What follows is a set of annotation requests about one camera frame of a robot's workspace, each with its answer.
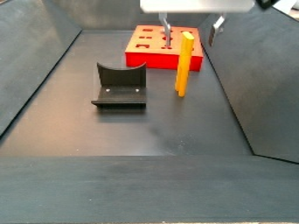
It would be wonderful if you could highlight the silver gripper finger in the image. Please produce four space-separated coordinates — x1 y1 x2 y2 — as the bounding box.
210 13 227 46
159 12 172 47

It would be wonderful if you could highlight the white and silver gripper body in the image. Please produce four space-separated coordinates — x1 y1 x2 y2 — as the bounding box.
140 0 255 13

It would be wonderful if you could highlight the yellow square-circle peg object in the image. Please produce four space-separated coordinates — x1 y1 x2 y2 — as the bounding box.
175 31 194 97

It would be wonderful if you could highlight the red fixture block with holes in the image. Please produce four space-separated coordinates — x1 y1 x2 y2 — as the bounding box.
126 25 203 72

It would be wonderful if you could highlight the black curved regrasp stand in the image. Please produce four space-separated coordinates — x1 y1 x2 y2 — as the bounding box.
91 64 147 109

